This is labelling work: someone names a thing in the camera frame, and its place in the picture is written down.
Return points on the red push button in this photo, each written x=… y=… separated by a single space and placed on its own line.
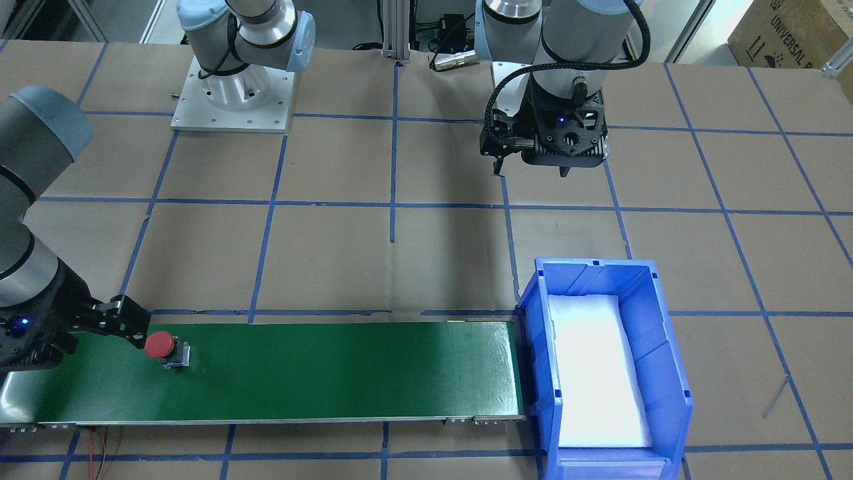
x=169 y=350

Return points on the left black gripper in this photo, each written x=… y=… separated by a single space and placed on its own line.
x=531 y=114

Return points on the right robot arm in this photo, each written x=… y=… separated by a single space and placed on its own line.
x=247 y=54

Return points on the aluminium profile post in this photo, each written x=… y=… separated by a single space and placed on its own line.
x=397 y=21

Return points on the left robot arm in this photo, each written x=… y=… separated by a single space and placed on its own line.
x=550 y=60

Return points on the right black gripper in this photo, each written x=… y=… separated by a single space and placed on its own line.
x=58 y=310

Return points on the green conveyor belt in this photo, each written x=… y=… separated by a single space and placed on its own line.
x=281 y=373

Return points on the cardboard box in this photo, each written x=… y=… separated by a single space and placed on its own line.
x=790 y=34

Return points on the blue plastic bin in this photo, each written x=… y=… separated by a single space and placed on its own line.
x=660 y=371

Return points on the silver metal connector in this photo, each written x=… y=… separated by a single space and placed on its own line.
x=453 y=61

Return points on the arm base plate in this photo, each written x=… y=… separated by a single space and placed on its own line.
x=257 y=100
x=512 y=114

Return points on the white foam pad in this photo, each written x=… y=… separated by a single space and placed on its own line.
x=602 y=406

